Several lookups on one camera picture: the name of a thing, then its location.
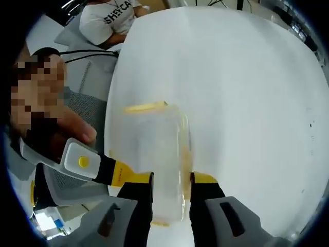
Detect clear box with yellow buckle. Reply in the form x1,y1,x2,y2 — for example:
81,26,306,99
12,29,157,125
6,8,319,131
107,100,196,228

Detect person's left hand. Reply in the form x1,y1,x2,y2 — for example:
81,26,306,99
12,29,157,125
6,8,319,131
54,104,98,146

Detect black cable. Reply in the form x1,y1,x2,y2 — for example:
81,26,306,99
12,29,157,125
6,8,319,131
58,49,119,64

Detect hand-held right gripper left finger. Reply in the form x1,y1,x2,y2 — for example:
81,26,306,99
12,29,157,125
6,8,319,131
61,171,155,247

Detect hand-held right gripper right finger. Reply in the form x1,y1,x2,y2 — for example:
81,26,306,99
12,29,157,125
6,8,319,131
189,171,281,247

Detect grey mesh office chair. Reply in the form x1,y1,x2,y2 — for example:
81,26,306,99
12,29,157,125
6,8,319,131
43,164,109,207
63,52,119,124

